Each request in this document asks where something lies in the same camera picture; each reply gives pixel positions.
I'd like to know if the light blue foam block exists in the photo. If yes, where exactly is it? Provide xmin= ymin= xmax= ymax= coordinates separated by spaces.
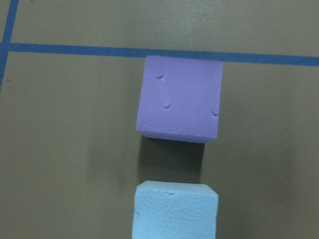
xmin=132 ymin=181 xmax=219 ymax=239

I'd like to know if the purple foam block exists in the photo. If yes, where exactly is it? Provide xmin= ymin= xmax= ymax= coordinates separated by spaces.
xmin=136 ymin=55 xmax=223 ymax=143

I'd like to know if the brown paper table cover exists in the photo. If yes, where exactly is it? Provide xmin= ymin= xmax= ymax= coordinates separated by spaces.
xmin=0 ymin=0 xmax=319 ymax=239

